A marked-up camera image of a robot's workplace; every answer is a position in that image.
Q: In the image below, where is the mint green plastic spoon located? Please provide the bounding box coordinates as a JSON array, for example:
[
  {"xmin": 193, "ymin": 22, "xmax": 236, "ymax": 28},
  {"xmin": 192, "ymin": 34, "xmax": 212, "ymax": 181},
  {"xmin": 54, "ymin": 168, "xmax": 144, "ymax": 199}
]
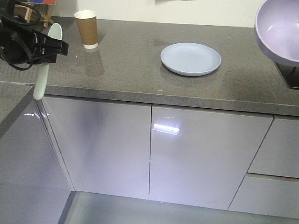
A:
[{"xmin": 33, "ymin": 23, "xmax": 63, "ymax": 100}]

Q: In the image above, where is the black induction cooktop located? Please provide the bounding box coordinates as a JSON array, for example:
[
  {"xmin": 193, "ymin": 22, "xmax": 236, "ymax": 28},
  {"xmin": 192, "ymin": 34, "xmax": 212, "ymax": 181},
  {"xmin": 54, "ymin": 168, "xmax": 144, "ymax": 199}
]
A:
[{"xmin": 274, "ymin": 62, "xmax": 299, "ymax": 90}]

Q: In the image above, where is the brown paper cup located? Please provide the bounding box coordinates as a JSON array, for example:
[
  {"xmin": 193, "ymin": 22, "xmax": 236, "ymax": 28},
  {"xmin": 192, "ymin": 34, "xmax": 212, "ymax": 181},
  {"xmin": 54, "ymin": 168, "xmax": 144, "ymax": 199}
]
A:
[{"xmin": 74, "ymin": 10, "xmax": 98, "ymax": 49}]

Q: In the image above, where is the grey cabinet door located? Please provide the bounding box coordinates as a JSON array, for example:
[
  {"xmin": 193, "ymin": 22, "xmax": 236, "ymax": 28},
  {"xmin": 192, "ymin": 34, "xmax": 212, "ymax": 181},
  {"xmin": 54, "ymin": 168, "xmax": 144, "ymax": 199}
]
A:
[
  {"xmin": 149, "ymin": 106, "xmax": 273, "ymax": 210},
  {"xmin": 43, "ymin": 97, "xmax": 151, "ymax": 199}
]

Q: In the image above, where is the white paper sheet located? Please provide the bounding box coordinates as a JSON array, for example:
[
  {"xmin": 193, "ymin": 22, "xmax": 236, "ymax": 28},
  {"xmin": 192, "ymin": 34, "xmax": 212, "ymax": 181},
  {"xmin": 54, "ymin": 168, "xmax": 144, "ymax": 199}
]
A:
[{"xmin": 154, "ymin": 0, "xmax": 195, "ymax": 4}]

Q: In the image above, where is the light blue plate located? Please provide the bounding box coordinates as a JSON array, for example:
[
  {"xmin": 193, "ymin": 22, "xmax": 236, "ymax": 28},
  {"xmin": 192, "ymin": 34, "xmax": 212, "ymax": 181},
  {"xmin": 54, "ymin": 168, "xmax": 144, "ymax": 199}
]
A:
[{"xmin": 160, "ymin": 42, "xmax": 221, "ymax": 77}]

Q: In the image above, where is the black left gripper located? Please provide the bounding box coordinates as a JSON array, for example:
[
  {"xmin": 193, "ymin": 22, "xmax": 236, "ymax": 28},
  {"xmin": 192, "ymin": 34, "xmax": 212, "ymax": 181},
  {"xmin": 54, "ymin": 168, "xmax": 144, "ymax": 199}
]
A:
[{"xmin": 0, "ymin": 15, "xmax": 69, "ymax": 65}]

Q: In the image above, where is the purple plastic bowl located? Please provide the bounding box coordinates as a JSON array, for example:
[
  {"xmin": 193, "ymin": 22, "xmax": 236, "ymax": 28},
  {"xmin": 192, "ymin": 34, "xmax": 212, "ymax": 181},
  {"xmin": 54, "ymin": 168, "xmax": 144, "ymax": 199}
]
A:
[{"xmin": 255, "ymin": 0, "xmax": 299, "ymax": 67}]

